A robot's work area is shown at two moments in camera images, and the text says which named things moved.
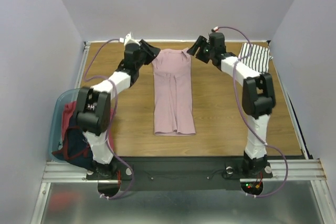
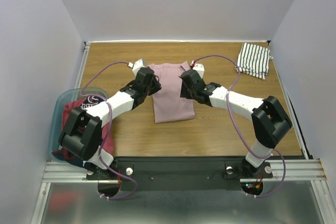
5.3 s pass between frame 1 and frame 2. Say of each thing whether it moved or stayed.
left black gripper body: moved
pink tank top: moved
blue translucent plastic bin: stayed
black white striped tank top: stayed
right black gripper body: moved
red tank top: stayed
